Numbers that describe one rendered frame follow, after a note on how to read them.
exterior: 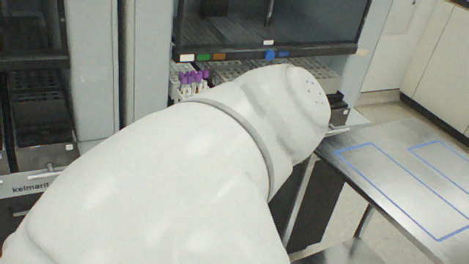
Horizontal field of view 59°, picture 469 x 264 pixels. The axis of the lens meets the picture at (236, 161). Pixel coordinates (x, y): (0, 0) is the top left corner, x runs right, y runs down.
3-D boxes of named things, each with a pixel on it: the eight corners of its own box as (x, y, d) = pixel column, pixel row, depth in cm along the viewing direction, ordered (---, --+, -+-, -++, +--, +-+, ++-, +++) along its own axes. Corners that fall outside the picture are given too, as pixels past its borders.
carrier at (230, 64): (237, 78, 138) (239, 61, 135) (239, 81, 137) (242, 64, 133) (205, 80, 133) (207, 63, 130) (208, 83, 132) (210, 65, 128)
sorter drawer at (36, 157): (4, 53, 145) (-1, 27, 139) (47, 51, 151) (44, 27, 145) (20, 185, 95) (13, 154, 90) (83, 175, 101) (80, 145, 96)
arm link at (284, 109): (196, 100, 54) (122, 144, 44) (302, 17, 42) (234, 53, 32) (252, 181, 55) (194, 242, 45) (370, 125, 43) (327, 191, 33)
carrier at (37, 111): (66, 116, 105) (64, 94, 102) (67, 120, 104) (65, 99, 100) (15, 121, 100) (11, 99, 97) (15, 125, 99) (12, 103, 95)
